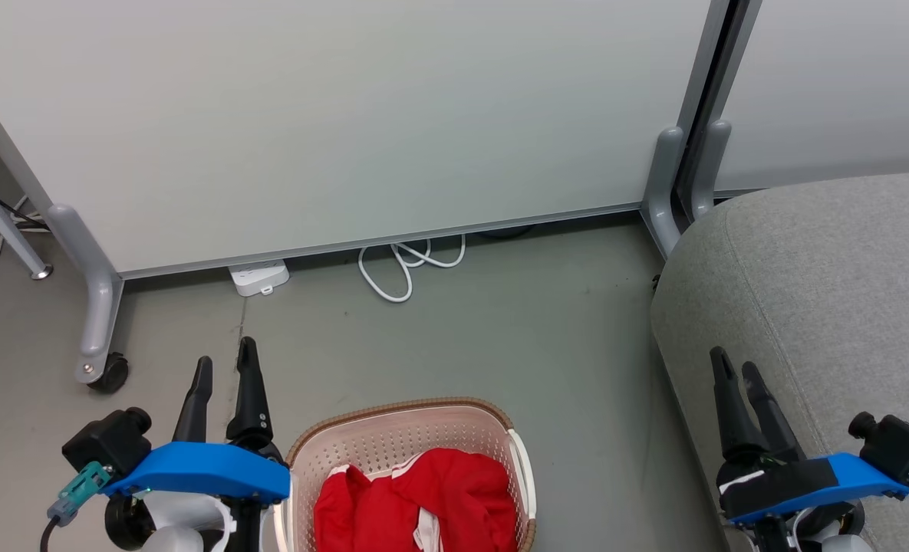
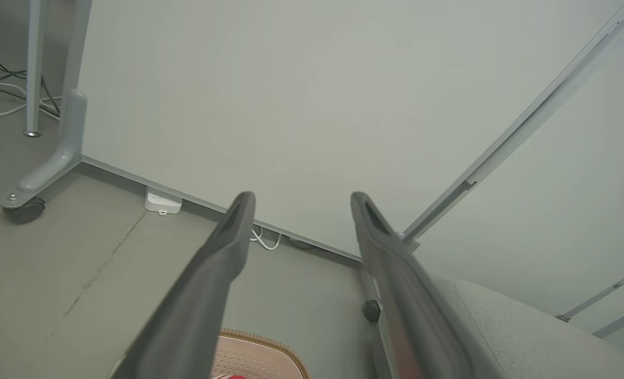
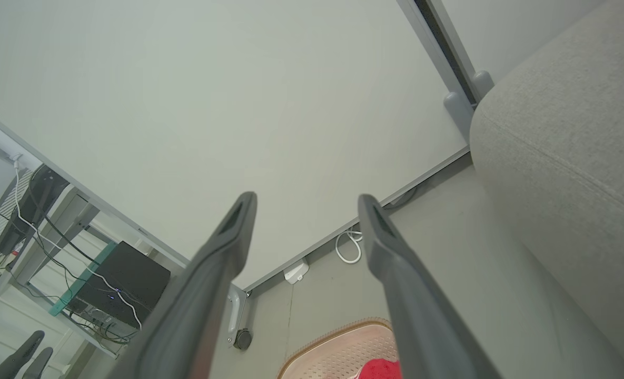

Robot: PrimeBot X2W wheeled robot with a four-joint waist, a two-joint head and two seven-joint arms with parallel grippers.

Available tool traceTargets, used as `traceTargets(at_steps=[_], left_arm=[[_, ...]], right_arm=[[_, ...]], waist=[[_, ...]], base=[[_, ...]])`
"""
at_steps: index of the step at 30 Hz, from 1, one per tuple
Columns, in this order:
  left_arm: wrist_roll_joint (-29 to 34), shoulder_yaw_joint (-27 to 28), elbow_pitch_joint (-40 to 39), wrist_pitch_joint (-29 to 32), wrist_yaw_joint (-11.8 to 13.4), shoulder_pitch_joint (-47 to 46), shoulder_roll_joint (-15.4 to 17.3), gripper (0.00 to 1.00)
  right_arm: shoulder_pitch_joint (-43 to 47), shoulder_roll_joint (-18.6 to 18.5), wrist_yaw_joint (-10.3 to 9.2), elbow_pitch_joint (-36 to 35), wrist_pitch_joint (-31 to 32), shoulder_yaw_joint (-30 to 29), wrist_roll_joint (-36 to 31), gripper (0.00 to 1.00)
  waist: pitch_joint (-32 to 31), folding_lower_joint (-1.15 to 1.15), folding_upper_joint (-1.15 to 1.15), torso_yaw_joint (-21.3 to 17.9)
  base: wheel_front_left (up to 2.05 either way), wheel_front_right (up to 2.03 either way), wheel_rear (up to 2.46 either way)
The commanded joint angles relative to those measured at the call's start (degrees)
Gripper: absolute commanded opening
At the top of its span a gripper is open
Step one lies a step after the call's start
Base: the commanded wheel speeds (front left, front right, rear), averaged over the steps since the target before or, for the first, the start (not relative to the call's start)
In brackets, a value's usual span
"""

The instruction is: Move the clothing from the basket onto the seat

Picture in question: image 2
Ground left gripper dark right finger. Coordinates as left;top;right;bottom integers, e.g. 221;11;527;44
350;191;481;379

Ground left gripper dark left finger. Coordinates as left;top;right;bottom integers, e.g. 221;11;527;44
111;191;257;379

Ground grey fabric sofa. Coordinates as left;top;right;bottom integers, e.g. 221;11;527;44
375;278;624;379

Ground beige perforated laundry basket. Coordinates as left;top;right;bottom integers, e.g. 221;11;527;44
211;329;310;379

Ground white power strip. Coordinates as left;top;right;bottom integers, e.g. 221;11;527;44
144;188;183;216

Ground black caster wheel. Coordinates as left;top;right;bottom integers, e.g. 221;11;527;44
2;197;46;225

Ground narrow white partition panel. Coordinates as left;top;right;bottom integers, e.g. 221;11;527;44
412;21;624;338

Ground grey partition foot with wheel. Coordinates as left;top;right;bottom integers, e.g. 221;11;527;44
0;89;88;210

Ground large white partition panel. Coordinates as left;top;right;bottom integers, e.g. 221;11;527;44
59;0;624;264

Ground grey metal table leg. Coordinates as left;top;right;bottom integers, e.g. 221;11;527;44
24;0;49;138

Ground short white cable loop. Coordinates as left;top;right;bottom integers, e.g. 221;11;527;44
251;226;282;251

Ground black floor cables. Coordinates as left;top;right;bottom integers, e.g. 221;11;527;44
0;37;61;115

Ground long white floor cable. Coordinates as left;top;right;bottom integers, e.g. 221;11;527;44
0;78;62;120

